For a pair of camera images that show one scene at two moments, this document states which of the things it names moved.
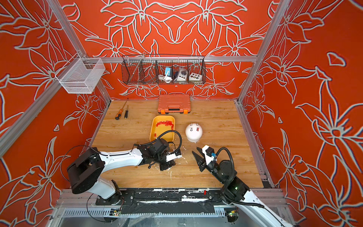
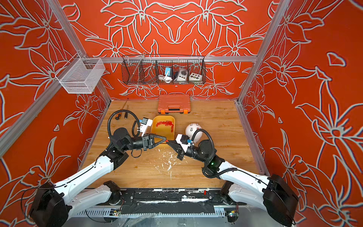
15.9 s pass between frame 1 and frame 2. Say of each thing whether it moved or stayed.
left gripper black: moved
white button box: stayed
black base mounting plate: stayed
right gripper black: moved
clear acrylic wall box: stayed
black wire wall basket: stayed
